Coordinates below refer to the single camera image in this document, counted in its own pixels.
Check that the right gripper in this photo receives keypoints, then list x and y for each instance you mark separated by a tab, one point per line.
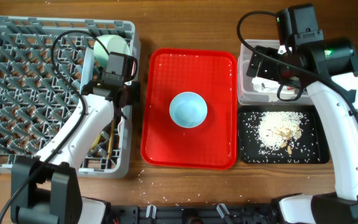
265	68

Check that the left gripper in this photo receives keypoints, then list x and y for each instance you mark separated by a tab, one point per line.
136	99

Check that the white napkin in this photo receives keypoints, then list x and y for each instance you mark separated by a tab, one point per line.
269	86

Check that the clear plastic bin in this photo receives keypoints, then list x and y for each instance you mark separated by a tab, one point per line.
245	90

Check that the large light blue plate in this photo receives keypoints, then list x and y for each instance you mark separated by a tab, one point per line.
88	65

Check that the wooden chopstick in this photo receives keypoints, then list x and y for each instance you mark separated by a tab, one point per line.
111	139

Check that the green bowl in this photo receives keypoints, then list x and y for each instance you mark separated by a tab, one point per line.
113	43

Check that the light blue small bowl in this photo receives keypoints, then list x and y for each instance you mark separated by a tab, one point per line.
188	109

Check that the black plastic tray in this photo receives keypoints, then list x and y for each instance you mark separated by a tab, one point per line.
250	149

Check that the white rice food waste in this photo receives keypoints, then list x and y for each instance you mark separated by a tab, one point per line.
278	130

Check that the white plastic fork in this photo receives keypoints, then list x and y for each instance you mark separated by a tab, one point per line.
120	127

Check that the yellow plastic cup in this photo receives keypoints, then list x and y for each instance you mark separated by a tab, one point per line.
96	142

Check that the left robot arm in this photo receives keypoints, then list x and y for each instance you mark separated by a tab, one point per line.
45	189

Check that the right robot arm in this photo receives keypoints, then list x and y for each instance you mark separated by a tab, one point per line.
327	69

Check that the grey dishwasher rack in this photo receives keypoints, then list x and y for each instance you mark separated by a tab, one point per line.
41	61

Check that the red plastic tray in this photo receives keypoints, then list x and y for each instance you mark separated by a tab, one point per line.
212	75

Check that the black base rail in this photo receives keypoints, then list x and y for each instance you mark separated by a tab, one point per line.
217	213

